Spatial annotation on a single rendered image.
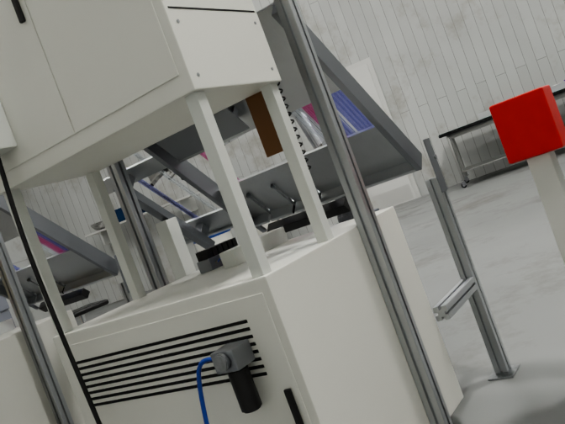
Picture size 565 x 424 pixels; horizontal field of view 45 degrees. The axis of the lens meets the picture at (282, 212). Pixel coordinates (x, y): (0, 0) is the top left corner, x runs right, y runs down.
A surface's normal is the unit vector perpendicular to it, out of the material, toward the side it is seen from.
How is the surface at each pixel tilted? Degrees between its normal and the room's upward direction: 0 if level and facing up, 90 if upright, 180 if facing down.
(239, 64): 90
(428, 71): 90
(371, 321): 90
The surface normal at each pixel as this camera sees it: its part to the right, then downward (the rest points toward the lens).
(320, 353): 0.78, -0.28
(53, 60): -0.52, 0.22
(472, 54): -0.32, 0.15
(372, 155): -0.11, 0.83
